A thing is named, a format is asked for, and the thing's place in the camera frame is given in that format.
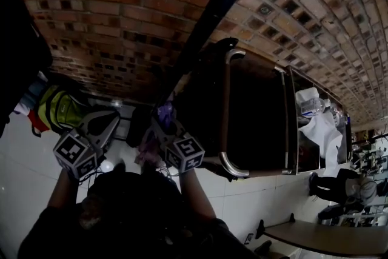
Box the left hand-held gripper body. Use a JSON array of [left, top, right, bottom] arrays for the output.
[[53, 129, 107, 180]]

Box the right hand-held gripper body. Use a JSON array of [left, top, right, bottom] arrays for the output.
[[162, 134, 206, 174]]

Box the purple cloth item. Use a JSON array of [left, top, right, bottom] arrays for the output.
[[136, 98, 178, 169]]

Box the person's right forearm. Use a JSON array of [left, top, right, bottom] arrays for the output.
[[178, 169, 218, 220]]

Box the person's left forearm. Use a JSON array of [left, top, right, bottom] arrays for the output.
[[47, 167, 82, 210]]

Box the yellow green bag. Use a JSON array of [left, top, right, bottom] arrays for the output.
[[36, 84, 92, 135]]

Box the black bag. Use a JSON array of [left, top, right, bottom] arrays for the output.
[[125, 105, 153, 149]]

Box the red cloth item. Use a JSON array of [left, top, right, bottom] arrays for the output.
[[27, 109, 51, 138]]

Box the person's dark shirt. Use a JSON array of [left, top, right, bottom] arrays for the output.
[[18, 171, 261, 259]]

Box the black hanging jacket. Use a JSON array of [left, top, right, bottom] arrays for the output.
[[0, 0, 53, 138]]

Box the white shelf cart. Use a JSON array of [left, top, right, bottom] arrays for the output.
[[287, 66, 354, 176]]

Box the clear plastic bottle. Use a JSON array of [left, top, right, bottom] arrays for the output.
[[299, 96, 332, 115], [329, 102, 346, 128]]

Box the white cloth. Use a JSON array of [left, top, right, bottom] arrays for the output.
[[295, 87, 345, 178]]

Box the brown table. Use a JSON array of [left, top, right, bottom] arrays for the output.
[[263, 219, 388, 257]]

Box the cluttered workbench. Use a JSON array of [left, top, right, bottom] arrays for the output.
[[350, 133, 388, 175]]

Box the black cable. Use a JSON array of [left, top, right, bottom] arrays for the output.
[[79, 165, 102, 187]]

